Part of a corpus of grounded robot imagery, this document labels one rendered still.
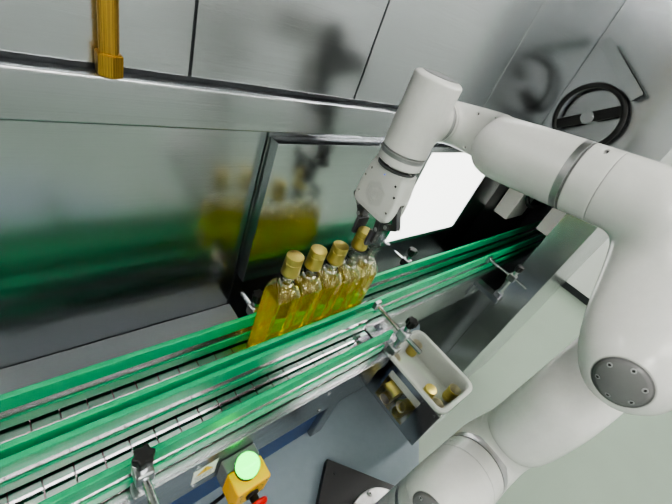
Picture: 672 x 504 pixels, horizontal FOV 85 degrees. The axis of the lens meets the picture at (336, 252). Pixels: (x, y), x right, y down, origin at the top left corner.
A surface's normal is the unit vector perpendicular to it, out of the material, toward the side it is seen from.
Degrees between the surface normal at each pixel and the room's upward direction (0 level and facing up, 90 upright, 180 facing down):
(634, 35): 90
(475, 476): 4
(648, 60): 90
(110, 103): 90
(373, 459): 0
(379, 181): 88
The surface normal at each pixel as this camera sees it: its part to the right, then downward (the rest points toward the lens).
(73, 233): 0.59, 0.64
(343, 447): 0.33, -0.75
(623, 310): -0.61, -0.53
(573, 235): -0.73, 0.18
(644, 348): -0.54, -0.37
